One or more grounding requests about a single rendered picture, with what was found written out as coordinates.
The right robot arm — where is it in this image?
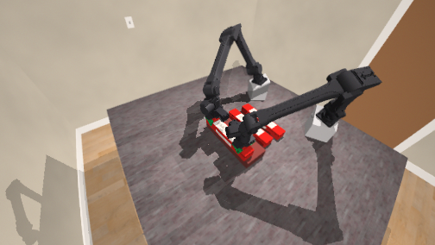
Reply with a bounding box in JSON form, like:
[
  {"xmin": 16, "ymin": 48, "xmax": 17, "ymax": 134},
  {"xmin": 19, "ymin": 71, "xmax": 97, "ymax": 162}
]
[{"xmin": 200, "ymin": 23, "xmax": 268, "ymax": 123}]

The red box of welding electrodes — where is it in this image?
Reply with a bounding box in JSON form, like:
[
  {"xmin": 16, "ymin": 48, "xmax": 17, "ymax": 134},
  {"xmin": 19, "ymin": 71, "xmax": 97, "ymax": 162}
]
[
  {"xmin": 241, "ymin": 104, "xmax": 286, "ymax": 140},
  {"xmin": 206, "ymin": 117, "xmax": 254, "ymax": 161},
  {"xmin": 229, "ymin": 109, "xmax": 273, "ymax": 148}
]

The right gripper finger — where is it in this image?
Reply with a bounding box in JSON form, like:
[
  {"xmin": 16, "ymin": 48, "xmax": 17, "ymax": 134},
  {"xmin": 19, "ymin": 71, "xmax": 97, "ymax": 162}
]
[{"xmin": 205, "ymin": 117, "xmax": 213, "ymax": 125}]

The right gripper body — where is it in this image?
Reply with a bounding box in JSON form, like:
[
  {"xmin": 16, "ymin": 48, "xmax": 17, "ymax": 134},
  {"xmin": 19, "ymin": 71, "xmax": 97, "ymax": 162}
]
[{"xmin": 205, "ymin": 113, "xmax": 214, "ymax": 120}]

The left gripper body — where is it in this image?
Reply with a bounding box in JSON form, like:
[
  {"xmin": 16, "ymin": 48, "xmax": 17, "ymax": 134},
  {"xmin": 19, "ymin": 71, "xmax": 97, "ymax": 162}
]
[{"xmin": 232, "ymin": 135, "xmax": 255, "ymax": 149}]

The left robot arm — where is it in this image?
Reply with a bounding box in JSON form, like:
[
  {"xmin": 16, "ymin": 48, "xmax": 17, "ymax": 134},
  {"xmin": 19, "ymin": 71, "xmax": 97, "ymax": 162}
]
[{"xmin": 225, "ymin": 66, "xmax": 381, "ymax": 141}]

